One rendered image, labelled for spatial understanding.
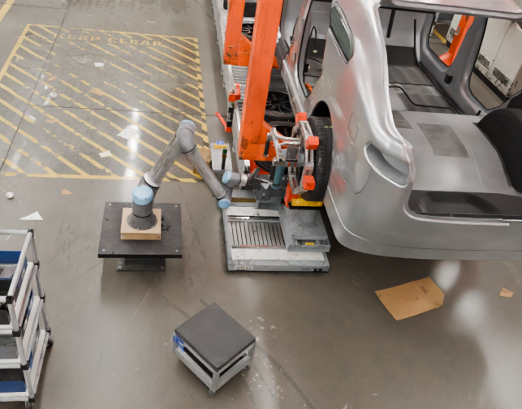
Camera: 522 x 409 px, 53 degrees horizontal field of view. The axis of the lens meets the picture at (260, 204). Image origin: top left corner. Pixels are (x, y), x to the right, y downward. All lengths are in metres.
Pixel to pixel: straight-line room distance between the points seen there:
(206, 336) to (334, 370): 0.96
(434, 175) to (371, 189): 1.11
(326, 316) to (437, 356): 0.84
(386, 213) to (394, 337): 1.26
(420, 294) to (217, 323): 1.83
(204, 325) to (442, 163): 2.18
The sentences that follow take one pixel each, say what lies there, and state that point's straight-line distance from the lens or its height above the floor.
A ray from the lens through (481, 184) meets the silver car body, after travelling 4.36.
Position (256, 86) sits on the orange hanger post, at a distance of 4.22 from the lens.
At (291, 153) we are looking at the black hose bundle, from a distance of 3.83.
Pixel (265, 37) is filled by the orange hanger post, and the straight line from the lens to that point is 4.06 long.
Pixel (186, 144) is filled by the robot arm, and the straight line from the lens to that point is 3.61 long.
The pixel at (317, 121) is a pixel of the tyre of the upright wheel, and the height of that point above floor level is 1.18.
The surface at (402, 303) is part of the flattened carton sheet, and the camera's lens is 4.40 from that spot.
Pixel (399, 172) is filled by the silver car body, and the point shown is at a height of 1.40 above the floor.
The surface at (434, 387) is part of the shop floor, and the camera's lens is 4.02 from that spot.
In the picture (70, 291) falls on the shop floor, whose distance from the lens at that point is 4.11.
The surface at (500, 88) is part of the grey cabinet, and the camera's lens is 8.56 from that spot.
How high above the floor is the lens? 3.04
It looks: 38 degrees down
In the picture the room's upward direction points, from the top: 10 degrees clockwise
